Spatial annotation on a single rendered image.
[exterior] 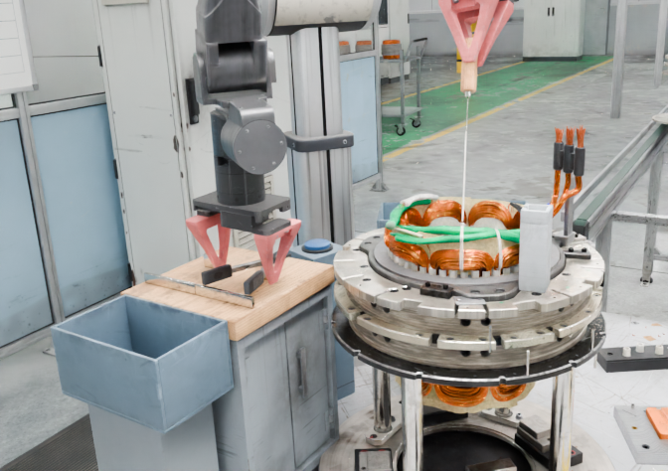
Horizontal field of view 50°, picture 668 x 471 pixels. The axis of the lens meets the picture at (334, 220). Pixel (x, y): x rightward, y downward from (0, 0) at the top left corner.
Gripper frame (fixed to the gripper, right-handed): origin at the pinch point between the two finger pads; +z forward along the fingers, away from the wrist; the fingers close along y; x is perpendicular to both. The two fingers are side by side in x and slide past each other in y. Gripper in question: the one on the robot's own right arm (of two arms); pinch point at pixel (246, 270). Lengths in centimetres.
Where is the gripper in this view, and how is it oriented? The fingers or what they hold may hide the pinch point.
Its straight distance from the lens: 87.9
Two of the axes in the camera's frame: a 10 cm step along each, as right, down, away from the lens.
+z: 0.2, 9.5, 3.1
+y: 8.4, 1.5, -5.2
